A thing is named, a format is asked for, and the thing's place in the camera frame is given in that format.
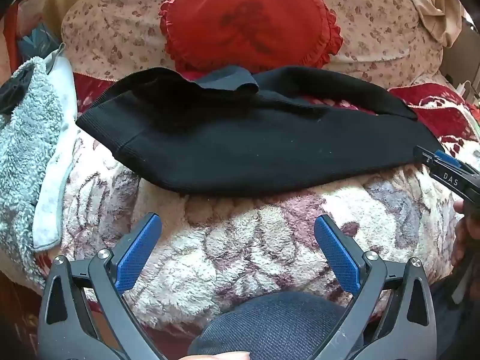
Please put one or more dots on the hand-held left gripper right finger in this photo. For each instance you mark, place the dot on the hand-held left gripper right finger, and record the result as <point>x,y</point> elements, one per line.
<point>337,249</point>

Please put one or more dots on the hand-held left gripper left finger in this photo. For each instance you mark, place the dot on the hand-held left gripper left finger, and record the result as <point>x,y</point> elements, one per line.
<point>137,249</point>

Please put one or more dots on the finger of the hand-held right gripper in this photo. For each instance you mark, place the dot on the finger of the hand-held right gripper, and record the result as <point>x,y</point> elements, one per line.
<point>444,158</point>

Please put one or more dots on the black pants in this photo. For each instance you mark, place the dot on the black pants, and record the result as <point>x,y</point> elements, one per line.
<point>240,135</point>

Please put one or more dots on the person's right hand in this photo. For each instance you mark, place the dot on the person's right hand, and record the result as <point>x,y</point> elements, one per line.
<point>467,232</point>

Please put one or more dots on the red and white fleece blanket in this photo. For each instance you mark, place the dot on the red and white fleece blanket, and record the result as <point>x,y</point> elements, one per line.
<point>243,243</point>

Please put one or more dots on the person's knee in jeans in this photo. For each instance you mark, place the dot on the person's knee in jeans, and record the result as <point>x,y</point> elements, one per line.
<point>270,326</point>

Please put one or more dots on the white cloth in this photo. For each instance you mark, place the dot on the white cloth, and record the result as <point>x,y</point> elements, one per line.
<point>56,165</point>

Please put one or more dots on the floral beige pillow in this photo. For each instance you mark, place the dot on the floral beige pillow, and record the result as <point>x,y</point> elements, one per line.
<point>375,30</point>

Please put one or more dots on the grey fluffy garment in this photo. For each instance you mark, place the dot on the grey fluffy garment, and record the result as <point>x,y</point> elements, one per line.
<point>22,150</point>

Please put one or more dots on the beige cloth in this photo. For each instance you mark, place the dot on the beige cloth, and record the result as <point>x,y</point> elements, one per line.
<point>431,3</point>

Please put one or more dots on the blue patterned cloth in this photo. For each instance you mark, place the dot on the blue patterned cloth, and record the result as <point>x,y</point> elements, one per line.
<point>37,41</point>

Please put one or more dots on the red heart-shaped frilled pillow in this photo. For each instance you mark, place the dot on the red heart-shaped frilled pillow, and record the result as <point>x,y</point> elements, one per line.
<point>249,26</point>

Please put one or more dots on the golden pillow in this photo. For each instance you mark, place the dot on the golden pillow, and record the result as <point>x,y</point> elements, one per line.
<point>62,2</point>

